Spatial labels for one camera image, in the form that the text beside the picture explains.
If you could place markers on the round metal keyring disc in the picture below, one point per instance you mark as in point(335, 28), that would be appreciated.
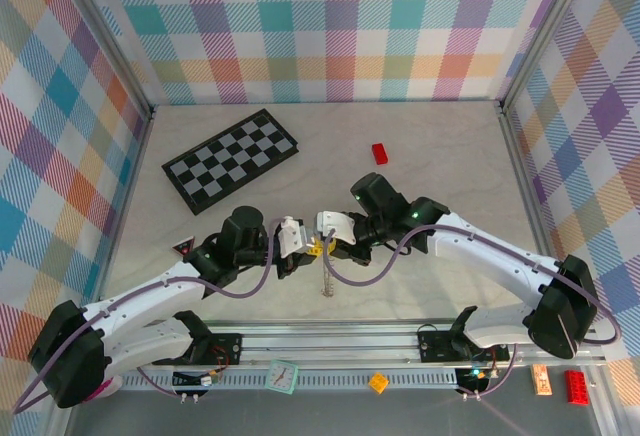
point(327, 281)

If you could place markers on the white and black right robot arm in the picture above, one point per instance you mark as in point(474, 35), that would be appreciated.
point(490, 251)

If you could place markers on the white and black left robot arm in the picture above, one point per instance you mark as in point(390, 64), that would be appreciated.
point(145, 301)

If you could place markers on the small red brick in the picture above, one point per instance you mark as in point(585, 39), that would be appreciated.
point(380, 153)

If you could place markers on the black triangle token red centre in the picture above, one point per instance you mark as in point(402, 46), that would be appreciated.
point(184, 248)

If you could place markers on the black and grey chessboard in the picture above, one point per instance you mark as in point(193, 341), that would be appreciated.
point(235, 161)

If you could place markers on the teal square clock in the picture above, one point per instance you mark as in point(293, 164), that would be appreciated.
point(281, 377)

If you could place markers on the orange toy brick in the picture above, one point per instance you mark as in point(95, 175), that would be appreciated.
point(378, 383)

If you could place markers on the small black electronics board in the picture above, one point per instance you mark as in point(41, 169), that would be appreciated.
point(472, 383)
point(187, 380)

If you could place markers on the large red toy brick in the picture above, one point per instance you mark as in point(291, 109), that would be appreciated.
point(577, 387)

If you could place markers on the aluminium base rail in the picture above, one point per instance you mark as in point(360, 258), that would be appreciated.
point(325, 343)

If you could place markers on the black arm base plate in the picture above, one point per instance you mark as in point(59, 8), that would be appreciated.
point(435, 348)
point(227, 348)

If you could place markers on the aluminium frame post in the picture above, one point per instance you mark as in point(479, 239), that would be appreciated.
point(547, 31)
point(107, 38)

